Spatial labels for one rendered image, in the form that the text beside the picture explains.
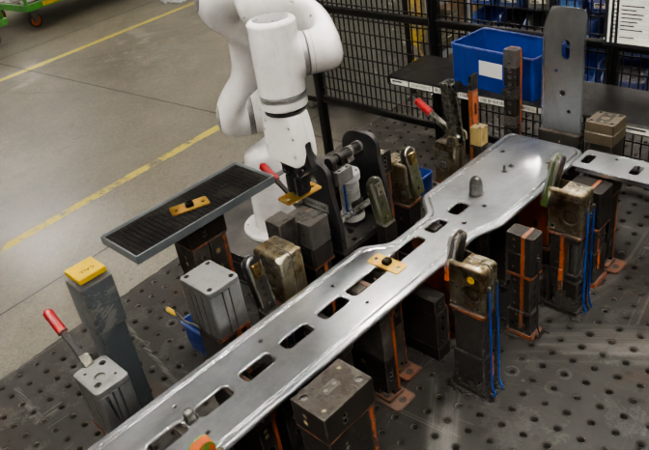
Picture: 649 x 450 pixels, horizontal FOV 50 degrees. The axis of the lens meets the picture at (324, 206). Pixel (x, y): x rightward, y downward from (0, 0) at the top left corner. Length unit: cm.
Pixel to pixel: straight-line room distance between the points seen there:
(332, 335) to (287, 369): 11
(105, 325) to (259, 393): 37
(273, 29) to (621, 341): 109
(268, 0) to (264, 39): 14
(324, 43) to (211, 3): 46
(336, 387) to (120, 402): 39
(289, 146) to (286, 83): 12
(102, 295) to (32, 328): 202
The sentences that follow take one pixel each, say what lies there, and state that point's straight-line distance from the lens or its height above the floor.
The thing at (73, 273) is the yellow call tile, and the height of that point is 116.
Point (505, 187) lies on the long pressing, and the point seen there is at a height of 100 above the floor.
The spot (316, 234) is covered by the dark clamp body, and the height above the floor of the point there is 105.
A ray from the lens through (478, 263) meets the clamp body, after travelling 142.
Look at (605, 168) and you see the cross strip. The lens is 184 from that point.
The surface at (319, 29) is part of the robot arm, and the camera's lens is 123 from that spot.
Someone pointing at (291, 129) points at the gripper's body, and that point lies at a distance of 123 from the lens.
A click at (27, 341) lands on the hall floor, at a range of 338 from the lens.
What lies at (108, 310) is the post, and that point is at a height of 107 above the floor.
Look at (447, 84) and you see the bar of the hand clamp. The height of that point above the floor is 121.
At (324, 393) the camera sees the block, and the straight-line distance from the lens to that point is 121.
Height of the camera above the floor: 189
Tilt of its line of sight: 31 degrees down
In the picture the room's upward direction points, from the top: 9 degrees counter-clockwise
